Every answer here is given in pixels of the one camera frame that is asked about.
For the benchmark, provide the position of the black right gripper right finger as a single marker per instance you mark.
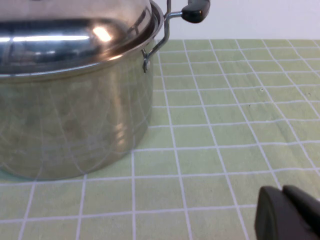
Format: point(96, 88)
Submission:
point(305, 205)

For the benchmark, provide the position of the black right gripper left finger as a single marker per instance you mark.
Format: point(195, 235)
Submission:
point(275, 220)

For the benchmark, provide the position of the stainless steel pot lid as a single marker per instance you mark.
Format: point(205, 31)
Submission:
point(62, 25)

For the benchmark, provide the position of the stainless steel cooking pot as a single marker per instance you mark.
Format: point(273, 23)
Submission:
point(75, 125)

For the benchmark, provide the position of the green checked tablecloth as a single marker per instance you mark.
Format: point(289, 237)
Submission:
point(212, 125)

